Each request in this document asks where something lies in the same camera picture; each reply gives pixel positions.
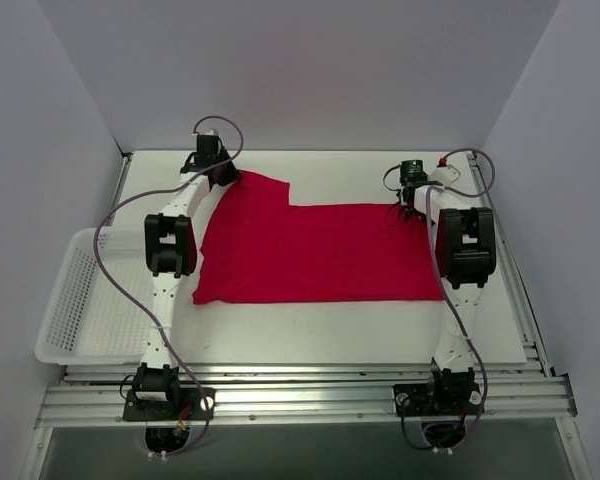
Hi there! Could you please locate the red t-shirt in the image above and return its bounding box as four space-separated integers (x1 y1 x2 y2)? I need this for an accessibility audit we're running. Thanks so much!
192 171 442 305

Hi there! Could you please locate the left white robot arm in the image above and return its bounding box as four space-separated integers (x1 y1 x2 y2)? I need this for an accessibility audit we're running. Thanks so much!
132 129 239 419

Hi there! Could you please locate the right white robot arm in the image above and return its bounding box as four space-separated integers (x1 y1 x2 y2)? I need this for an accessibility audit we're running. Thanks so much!
397 158 497 413

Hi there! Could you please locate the white perforated plastic basket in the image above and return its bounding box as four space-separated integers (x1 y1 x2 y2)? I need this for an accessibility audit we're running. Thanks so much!
35 227 154 366

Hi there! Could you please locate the black thin cable loop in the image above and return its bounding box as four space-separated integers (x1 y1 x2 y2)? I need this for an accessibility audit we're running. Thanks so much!
382 167 421 226

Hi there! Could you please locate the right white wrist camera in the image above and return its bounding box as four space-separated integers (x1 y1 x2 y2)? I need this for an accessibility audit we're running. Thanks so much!
426 157 462 188

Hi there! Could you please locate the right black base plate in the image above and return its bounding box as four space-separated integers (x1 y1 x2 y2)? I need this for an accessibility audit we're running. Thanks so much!
392 383 484 417

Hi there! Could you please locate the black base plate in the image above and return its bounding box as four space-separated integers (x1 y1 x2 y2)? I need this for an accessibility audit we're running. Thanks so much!
122 388 216 422
392 383 484 417

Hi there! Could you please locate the aluminium extrusion rail frame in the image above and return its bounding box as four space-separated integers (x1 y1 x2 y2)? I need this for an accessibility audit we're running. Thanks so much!
36 360 577 428

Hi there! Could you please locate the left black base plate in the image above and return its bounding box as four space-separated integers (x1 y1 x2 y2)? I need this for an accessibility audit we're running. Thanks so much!
122 388 216 422

